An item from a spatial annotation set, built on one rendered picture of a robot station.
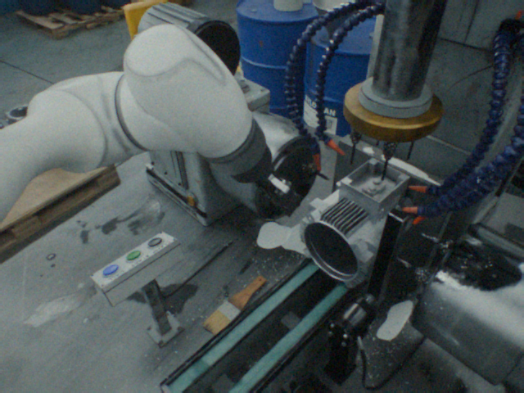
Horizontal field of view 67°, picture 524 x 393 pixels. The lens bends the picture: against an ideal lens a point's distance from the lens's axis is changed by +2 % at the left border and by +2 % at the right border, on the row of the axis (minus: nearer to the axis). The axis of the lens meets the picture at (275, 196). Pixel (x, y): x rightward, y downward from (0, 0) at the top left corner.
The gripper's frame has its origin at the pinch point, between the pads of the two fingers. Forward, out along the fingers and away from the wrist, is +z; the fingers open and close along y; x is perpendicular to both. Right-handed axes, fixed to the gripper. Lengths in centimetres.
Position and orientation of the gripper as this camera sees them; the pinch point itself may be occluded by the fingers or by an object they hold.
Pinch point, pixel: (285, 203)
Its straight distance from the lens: 75.3
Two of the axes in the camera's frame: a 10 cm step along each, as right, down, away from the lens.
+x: -6.1, 7.9, -1.2
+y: -7.1, -4.7, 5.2
